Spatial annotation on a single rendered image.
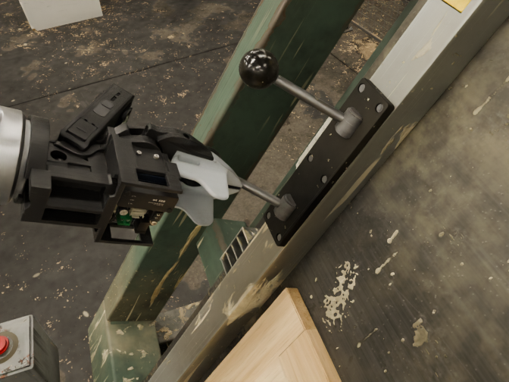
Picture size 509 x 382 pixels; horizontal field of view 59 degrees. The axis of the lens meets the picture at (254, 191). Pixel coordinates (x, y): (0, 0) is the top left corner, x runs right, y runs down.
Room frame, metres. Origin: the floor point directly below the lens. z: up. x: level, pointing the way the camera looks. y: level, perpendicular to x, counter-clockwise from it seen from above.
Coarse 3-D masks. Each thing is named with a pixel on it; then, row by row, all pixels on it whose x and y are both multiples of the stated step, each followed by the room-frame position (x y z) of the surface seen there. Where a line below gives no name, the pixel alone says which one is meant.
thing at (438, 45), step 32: (480, 0) 0.35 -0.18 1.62; (416, 32) 0.38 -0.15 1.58; (448, 32) 0.35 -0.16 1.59; (480, 32) 0.36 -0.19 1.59; (384, 64) 0.38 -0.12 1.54; (416, 64) 0.35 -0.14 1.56; (448, 64) 0.35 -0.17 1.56; (416, 96) 0.34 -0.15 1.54; (384, 128) 0.33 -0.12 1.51; (384, 160) 0.33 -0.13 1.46; (352, 192) 0.33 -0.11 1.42; (320, 224) 0.31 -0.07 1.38; (256, 256) 0.32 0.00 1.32; (288, 256) 0.30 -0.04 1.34; (224, 288) 0.31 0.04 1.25; (256, 288) 0.29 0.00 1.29; (224, 320) 0.28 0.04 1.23; (192, 352) 0.27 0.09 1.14
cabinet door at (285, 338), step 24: (288, 288) 0.28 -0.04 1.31; (264, 312) 0.27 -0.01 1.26; (288, 312) 0.25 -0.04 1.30; (264, 336) 0.24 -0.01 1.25; (288, 336) 0.23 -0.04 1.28; (312, 336) 0.22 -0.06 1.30; (240, 360) 0.24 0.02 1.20; (264, 360) 0.22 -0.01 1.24; (288, 360) 0.21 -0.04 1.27; (312, 360) 0.19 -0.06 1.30
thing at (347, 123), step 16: (240, 64) 0.37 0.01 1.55; (256, 64) 0.36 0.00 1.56; (272, 64) 0.36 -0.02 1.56; (256, 80) 0.35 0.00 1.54; (272, 80) 0.36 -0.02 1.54; (288, 80) 0.36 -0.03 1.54; (304, 96) 0.36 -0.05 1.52; (336, 112) 0.35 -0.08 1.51; (352, 112) 0.35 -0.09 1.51; (336, 128) 0.34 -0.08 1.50; (352, 128) 0.34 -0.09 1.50
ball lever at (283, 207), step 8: (216, 152) 0.35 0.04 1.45; (248, 184) 0.34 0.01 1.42; (248, 192) 0.33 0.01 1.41; (256, 192) 0.33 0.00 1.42; (264, 192) 0.33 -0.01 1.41; (264, 200) 0.33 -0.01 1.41; (272, 200) 0.33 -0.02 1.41; (280, 200) 0.33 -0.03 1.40; (288, 200) 0.32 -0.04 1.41; (280, 208) 0.32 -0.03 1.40; (288, 208) 0.32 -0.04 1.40; (280, 216) 0.32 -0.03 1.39; (288, 216) 0.32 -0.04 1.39
